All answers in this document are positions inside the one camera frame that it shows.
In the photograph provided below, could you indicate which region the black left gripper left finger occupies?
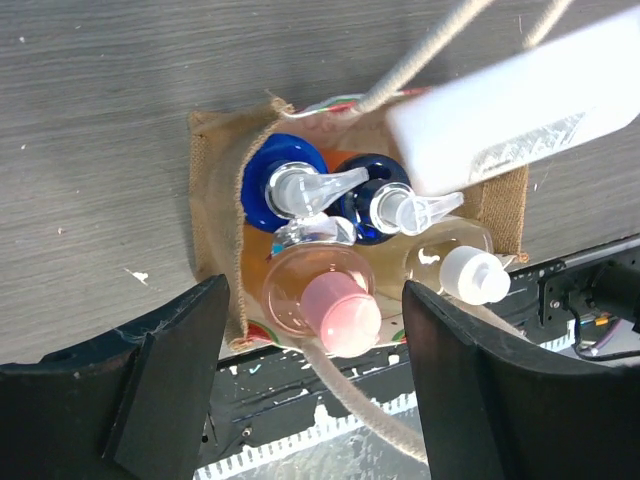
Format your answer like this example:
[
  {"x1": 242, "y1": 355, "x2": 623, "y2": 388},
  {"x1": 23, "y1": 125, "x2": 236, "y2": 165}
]
[{"x1": 1, "y1": 276, "x2": 230, "y2": 479}]

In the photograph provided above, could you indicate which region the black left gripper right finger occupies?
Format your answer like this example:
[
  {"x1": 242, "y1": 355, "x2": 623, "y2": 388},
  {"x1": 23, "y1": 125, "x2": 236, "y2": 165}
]
[{"x1": 402, "y1": 282, "x2": 639, "y2": 479}]

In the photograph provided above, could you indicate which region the white bottle grey cap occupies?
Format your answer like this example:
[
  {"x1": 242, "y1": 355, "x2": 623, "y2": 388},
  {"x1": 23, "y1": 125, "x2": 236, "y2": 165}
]
[{"x1": 386, "y1": 7, "x2": 639, "y2": 196}]

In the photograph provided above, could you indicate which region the burlap canvas bag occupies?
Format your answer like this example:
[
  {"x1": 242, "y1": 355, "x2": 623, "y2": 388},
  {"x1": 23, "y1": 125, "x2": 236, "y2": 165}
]
[{"x1": 187, "y1": 0, "x2": 576, "y2": 466}]

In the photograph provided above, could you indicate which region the clear bottle white cap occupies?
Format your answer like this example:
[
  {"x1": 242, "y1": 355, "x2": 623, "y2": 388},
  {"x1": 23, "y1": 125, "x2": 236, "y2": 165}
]
[{"x1": 358, "y1": 216, "x2": 511, "y2": 306}]

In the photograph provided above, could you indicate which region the pink cap bottle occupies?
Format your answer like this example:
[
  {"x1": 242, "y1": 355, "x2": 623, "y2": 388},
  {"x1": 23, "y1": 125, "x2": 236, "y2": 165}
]
[{"x1": 261, "y1": 244, "x2": 382, "y2": 358}]

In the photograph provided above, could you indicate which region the dark blue pump bottle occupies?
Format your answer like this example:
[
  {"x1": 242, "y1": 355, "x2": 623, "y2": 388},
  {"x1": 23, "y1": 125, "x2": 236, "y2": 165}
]
[{"x1": 329, "y1": 154, "x2": 464, "y2": 246}]

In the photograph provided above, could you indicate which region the white cable duct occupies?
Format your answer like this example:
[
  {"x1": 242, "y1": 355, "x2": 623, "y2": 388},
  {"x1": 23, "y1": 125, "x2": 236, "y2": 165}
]
[{"x1": 193, "y1": 319, "x2": 591, "y2": 480}]

